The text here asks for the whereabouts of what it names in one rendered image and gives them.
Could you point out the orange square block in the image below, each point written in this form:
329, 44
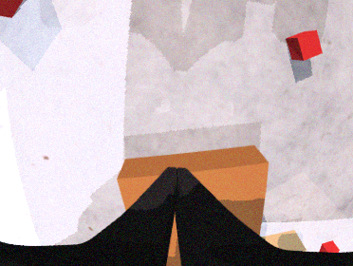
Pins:
238, 177

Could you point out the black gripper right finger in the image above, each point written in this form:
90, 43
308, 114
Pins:
210, 235

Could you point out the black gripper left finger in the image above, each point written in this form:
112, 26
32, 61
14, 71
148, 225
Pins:
139, 237

